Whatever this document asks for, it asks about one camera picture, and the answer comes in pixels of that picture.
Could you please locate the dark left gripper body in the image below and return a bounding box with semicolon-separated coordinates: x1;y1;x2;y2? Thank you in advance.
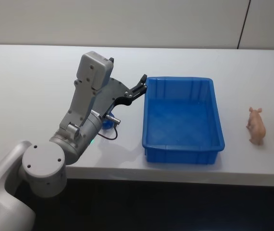
92;77;131;118

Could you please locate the small blue plastic toy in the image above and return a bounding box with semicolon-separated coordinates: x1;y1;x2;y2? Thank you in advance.
101;111;115;130

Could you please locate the blue plastic bin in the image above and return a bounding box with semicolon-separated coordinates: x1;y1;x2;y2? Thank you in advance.
141;76;225;165

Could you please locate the pink toy pig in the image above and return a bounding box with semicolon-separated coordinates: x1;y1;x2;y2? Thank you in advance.
246;107;266;146

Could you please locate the thin dark cable, silver plug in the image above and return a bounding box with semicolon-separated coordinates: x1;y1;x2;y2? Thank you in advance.
98;114;121;141

